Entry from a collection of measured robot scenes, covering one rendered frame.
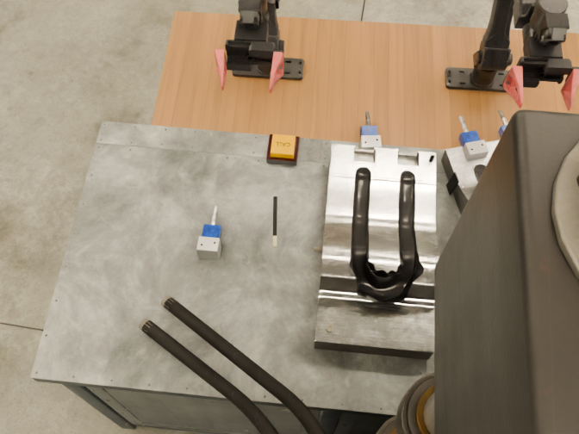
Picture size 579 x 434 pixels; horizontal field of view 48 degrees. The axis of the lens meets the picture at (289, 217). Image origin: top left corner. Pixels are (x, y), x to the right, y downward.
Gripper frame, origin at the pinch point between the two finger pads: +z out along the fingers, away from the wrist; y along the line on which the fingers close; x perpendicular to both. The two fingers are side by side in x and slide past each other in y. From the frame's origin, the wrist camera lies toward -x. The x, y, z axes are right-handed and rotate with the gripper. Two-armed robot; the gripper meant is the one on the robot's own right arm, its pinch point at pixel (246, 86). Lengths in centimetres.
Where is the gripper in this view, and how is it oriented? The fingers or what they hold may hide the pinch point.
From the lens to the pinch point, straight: 135.7
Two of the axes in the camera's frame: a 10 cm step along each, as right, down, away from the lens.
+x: 0.0, 4.4, 9.0
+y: 10.0, 0.7, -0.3
